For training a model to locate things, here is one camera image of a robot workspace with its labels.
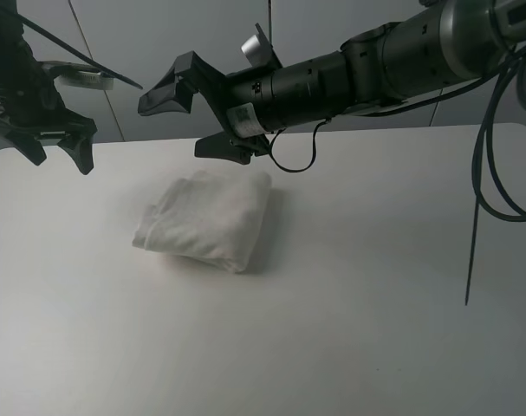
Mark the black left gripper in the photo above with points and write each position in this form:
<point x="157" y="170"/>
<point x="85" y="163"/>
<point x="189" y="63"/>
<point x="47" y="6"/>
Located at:
<point x="72" y="132"/>

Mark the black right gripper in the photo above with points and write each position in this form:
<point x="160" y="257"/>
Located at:
<point x="190" y="75"/>

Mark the white towel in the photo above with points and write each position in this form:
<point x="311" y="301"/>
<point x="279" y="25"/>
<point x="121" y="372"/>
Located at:
<point x="214" y="218"/>

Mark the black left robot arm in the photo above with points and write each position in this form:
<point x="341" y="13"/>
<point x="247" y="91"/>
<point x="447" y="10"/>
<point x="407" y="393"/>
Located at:
<point x="31" y="108"/>

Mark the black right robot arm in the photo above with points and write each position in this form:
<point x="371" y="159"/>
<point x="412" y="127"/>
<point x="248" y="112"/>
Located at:
<point x="378" y="71"/>

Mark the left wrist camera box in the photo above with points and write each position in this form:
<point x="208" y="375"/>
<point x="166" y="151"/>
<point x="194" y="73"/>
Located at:
<point x="78" y="75"/>

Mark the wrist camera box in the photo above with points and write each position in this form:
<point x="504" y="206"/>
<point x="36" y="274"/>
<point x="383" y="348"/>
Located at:
<point x="78" y="75"/>
<point x="259" y="51"/>

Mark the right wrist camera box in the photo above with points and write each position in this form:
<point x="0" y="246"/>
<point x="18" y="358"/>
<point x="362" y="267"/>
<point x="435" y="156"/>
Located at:
<point x="259" y="51"/>

